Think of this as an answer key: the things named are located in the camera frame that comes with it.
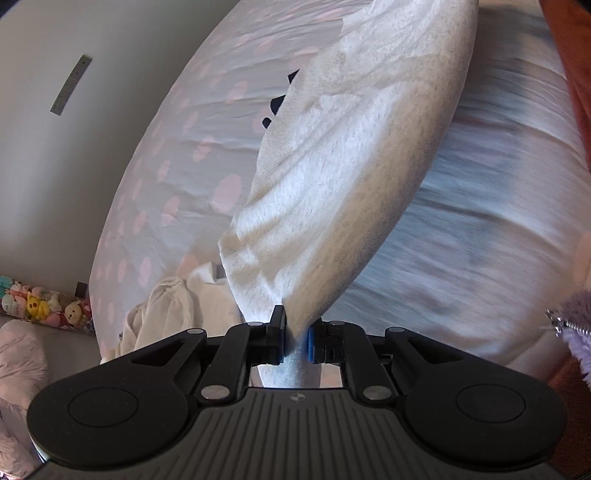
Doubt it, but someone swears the pink dotted bed sheet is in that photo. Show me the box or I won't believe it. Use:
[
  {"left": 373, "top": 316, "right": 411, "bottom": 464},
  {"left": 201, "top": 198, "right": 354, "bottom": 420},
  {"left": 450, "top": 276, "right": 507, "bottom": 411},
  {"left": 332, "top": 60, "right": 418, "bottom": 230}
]
[{"left": 90, "top": 1, "right": 590, "bottom": 376}]

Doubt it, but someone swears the pink quilted blanket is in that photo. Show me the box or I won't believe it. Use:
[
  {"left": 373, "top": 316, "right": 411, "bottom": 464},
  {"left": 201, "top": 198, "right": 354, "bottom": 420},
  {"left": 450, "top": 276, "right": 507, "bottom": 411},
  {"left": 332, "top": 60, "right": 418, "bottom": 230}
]
[{"left": 1, "top": 320, "right": 49, "bottom": 479}]

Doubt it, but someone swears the orange brown cloth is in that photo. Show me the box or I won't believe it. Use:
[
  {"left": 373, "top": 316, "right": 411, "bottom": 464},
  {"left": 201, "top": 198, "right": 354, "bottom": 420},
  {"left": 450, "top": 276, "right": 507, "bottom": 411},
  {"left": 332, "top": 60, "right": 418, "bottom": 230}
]
[{"left": 540, "top": 0, "right": 590, "bottom": 167}]

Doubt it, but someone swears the purple fuzzy item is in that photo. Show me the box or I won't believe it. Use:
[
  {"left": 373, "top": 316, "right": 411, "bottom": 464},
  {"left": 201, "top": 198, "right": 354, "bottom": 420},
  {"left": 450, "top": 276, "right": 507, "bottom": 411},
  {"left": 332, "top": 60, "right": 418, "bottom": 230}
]
[{"left": 545, "top": 290, "right": 591, "bottom": 386}]

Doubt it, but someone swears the plush toy pile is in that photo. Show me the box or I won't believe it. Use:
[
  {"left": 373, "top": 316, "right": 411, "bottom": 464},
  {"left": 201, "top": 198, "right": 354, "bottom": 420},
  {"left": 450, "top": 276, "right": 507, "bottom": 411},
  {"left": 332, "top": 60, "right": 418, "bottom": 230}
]
[{"left": 1, "top": 276, "right": 95, "bottom": 335}]

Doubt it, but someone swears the cream white garment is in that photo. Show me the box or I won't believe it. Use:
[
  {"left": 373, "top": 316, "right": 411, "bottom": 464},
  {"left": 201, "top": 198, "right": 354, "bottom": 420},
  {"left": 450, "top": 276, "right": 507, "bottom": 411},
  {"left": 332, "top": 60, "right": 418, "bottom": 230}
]
[{"left": 101, "top": 263, "right": 243, "bottom": 363}]

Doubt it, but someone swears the grey wall strip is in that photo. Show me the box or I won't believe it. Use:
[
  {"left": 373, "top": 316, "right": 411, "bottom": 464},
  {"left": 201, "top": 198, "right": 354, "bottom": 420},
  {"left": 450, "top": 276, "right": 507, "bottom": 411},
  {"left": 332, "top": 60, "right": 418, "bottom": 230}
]
[{"left": 50, "top": 55, "right": 92, "bottom": 116}]

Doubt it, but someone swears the light grey printed sweatshirt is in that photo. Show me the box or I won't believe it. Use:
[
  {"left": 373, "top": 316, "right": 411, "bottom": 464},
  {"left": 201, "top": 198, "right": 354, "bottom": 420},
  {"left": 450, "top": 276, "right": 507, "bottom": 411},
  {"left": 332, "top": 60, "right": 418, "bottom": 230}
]
[{"left": 218, "top": 1, "right": 479, "bottom": 388}]

